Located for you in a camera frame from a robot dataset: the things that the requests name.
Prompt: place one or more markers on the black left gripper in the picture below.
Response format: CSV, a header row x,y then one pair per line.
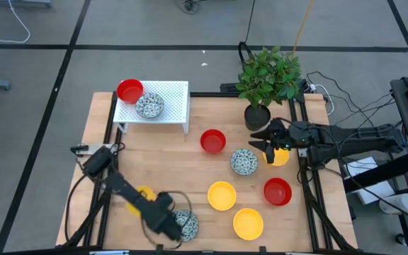
x,y
161,221

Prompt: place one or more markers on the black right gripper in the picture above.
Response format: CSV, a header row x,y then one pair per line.
x,y
282,138

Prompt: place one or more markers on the yellow plastic mini bowl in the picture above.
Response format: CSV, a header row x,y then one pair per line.
x,y
281,158
221,195
248,224
149,193

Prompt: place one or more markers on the teal patterned mini bowl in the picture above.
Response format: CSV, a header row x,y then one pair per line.
x,y
149,105
191,230
243,161

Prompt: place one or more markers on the red plastic mini bowl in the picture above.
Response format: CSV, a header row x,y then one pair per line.
x,y
212,141
129,92
277,191

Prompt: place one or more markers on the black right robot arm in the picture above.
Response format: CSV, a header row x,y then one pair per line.
x,y
360,140

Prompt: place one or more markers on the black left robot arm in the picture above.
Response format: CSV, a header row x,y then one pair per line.
x,y
126,187

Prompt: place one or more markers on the green plant in black pot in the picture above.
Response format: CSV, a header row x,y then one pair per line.
x,y
267,78

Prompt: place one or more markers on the black power strip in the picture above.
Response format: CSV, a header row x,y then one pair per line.
x,y
229,88

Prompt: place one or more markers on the white perforated metal shelf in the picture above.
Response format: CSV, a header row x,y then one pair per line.
x,y
175,102

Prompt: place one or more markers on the white paper sheet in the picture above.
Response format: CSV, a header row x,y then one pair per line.
x,y
365,163

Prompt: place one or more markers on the black stand beam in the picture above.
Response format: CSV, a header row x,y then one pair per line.
x,y
381,173

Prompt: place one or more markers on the white plastic object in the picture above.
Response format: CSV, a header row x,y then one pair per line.
x,y
399,203

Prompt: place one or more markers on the black caster wheel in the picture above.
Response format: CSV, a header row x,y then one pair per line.
x,y
401,239

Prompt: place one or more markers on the grey furniture base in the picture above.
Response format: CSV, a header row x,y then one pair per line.
x,y
20,3

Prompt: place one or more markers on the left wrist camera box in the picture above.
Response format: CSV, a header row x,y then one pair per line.
x,y
165,200

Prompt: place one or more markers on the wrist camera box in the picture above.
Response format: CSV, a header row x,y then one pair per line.
x,y
300,132
165,200

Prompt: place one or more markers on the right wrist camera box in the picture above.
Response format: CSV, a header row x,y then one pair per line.
x,y
300,132

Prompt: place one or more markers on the black aluminium frame rail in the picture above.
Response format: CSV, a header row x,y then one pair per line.
x,y
310,212
102,219
182,254
218,94

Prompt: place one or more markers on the black diagonal frame brace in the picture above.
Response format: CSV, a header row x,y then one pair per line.
x,y
84,221
328,219

